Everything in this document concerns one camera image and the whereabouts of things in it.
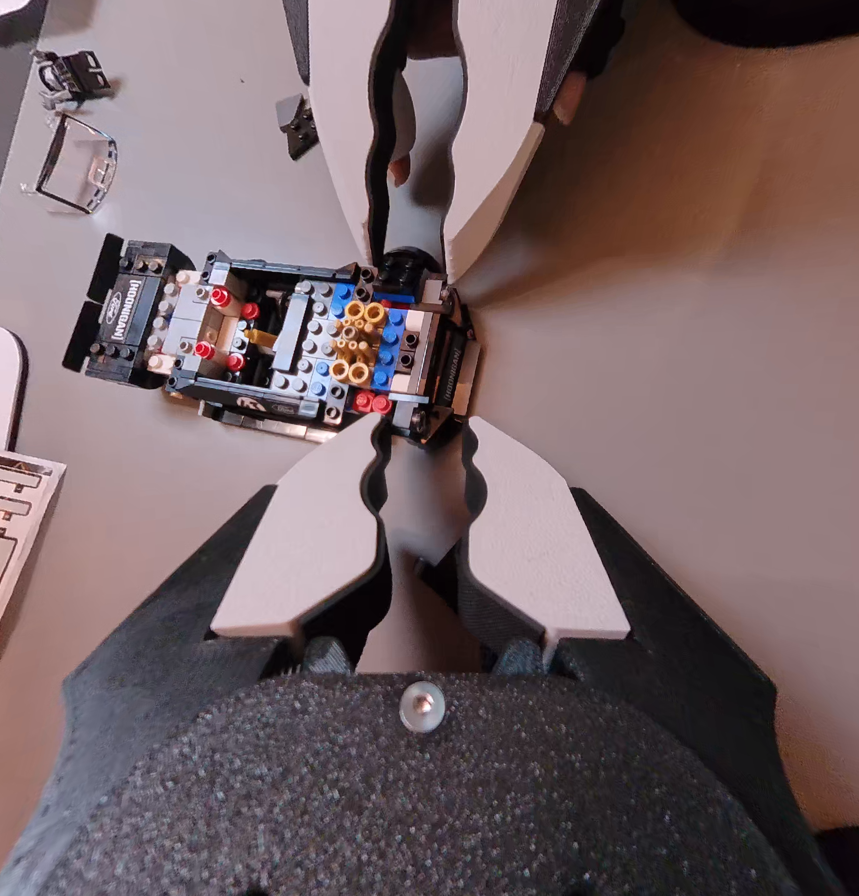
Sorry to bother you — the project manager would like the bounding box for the black wedge lego plate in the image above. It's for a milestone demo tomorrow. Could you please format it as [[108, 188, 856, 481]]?
[[275, 94, 320, 159]]

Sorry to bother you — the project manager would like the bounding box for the lego car model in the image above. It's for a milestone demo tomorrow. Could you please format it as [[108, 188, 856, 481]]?
[[63, 234, 484, 446]]

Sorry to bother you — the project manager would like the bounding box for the small black lego assembly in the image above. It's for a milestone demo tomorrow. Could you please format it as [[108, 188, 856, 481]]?
[[34, 48, 117, 103]]

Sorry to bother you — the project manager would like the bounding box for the lego sticker sheet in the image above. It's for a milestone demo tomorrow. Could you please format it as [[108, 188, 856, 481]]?
[[0, 448, 68, 684]]

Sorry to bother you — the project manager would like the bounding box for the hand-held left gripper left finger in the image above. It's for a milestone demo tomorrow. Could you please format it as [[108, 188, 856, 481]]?
[[206, 416, 395, 659]]

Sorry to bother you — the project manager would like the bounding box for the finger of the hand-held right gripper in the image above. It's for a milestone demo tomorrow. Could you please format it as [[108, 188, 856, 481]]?
[[307, 0, 409, 270], [437, 0, 561, 289]]

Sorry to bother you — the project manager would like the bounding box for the clear lego windshield piece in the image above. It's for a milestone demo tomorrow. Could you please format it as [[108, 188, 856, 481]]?
[[24, 112, 124, 215]]

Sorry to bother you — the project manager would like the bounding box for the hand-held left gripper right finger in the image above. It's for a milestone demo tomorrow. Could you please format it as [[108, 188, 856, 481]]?
[[455, 415, 632, 659]]

